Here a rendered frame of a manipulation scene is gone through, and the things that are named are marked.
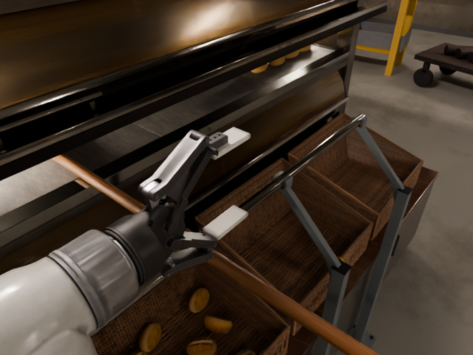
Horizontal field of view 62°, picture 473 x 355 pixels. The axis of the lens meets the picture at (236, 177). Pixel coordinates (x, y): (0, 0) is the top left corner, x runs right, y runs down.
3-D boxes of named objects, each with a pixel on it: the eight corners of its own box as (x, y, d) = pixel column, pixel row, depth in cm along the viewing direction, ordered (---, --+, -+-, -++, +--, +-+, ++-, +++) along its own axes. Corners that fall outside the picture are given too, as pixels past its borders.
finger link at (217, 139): (191, 155, 47) (189, 133, 45) (219, 139, 50) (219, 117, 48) (200, 159, 46) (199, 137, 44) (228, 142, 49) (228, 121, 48)
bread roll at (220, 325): (207, 313, 139) (204, 329, 138) (203, 314, 133) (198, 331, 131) (235, 320, 136) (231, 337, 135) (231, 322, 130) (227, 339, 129)
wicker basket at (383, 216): (281, 198, 196) (284, 152, 180) (334, 153, 231) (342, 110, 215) (372, 243, 171) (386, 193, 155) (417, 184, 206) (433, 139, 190)
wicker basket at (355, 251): (195, 268, 160) (190, 216, 144) (277, 202, 194) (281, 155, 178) (293, 339, 134) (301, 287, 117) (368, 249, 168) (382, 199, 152)
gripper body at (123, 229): (89, 216, 42) (155, 178, 48) (105, 269, 47) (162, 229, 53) (133, 249, 38) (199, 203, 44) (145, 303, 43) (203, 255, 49)
